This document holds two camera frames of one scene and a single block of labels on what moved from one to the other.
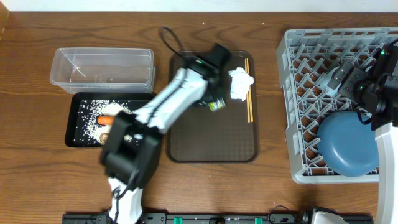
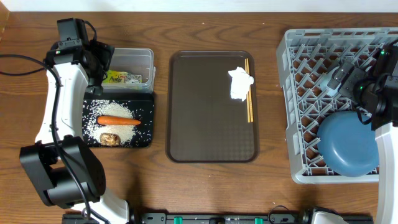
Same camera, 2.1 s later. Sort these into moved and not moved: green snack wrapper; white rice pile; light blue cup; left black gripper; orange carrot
Moved: left black gripper; green snack wrapper
Not moved: orange carrot; white rice pile; light blue cup
